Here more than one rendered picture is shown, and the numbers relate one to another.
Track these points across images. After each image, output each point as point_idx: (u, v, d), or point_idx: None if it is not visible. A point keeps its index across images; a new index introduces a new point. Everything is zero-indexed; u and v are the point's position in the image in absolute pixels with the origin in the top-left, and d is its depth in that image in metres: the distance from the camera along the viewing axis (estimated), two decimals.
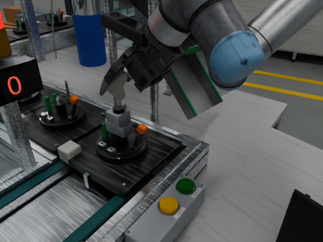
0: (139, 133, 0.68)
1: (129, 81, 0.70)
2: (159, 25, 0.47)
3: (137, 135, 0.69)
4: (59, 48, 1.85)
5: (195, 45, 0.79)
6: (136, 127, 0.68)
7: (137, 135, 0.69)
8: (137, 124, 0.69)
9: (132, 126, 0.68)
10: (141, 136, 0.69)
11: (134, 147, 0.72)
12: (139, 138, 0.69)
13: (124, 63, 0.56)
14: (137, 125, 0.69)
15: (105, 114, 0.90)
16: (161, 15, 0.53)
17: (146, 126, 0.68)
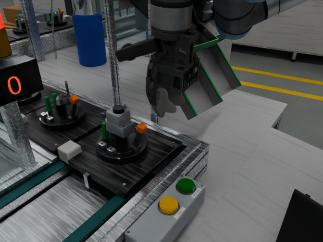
0: (138, 133, 0.68)
1: (163, 114, 0.65)
2: (159, 15, 0.47)
3: (137, 134, 0.69)
4: (59, 48, 1.85)
5: (195, 45, 0.79)
6: (135, 126, 0.68)
7: (136, 134, 0.69)
8: (137, 123, 0.69)
9: (132, 125, 0.69)
10: (140, 135, 0.69)
11: (134, 147, 0.72)
12: (139, 138, 0.69)
13: (153, 78, 0.56)
14: (137, 124, 0.69)
15: (105, 114, 0.90)
16: None
17: (146, 125, 0.68)
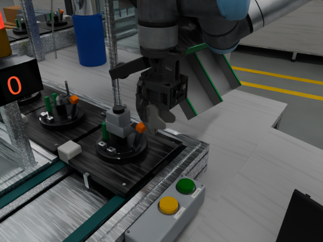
0: (138, 132, 0.68)
1: (155, 132, 0.66)
2: (144, 34, 0.50)
3: (136, 134, 0.69)
4: (59, 48, 1.85)
5: (195, 45, 0.79)
6: (135, 126, 0.68)
7: (136, 134, 0.69)
8: (136, 123, 0.69)
9: (131, 125, 0.69)
10: (140, 135, 0.69)
11: (134, 147, 0.72)
12: (138, 137, 0.69)
13: (142, 94, 0.57)
14: (136, 124, 0.69)
15: (105, 114, 0.90)
16: None
17: None
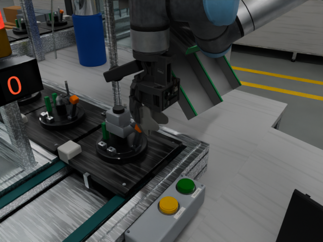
0: (137, 132, 0.68)
1: (149, 133, 0.67)
2: (137, 39, 0.51)
3: (136, 134, 0.69)
4: (59, 48, 1.85)
5: (195, 45, 0.79)
6: (134, 126, 0.69)
7: (135, 134, 0.69)
8: (135, 123, 0.69)
9: (130, 125, 0.69)
10: (139, 134, 0.69)
11: (134, 147, 0.72)
12: (138, 137, 0.69)
13: (135, 96, 0.59)
14: (135, 124, 0.69)
15: (105, 114, 0.90)
16: None
17: None
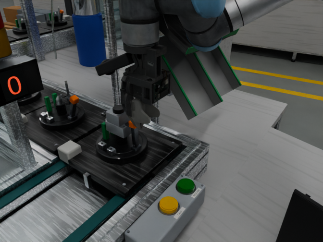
0: (132, 129, 0.69)
1: (141, 127, 0.68)
2: (127, 31, 0.52)
3: (131, 131, 0.70)
4: (59, 48, 1.85)
5: None
6: (128, 124, 0.70)
7: (131, 132, 0.70)
8: None
9: (125, 124, 0.70)
10: (135, 131, 0.69)
11: (134, 146, 0.72)
12: (134, 134, 0.70)
13: (126, 89, 0.59)
14: None
15: (105, 114, 0.90)
16: None
17: None
